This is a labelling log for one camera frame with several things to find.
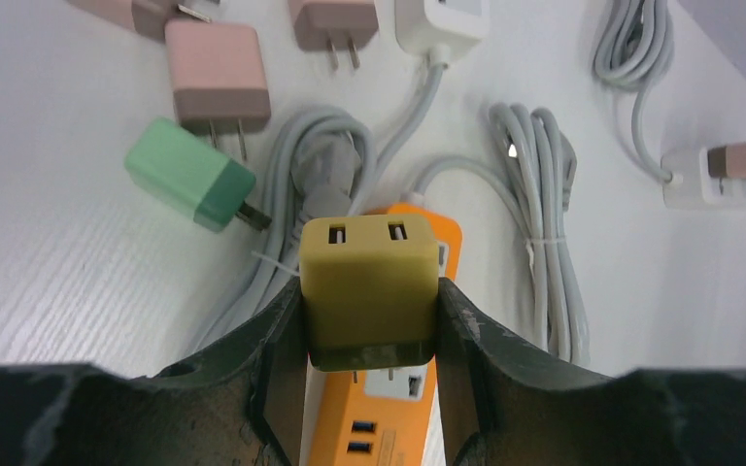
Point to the grey near strip cable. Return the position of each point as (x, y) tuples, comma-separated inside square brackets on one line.
[(324, 163)]

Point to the mint adapter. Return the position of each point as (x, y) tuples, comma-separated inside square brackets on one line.
[(192, 177)]

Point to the yellow USB adapter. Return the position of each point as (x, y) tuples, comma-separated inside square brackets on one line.
[(370, 287)]

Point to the white power strip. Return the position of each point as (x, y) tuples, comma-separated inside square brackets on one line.
[(692, 187), (442, 31)]

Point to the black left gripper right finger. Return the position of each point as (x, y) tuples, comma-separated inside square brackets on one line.
[(504, 401)]

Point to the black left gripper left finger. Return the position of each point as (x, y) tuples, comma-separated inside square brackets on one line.
[(240, 401)]

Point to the orange power strip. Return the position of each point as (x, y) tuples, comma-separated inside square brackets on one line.
[(381, 417)]

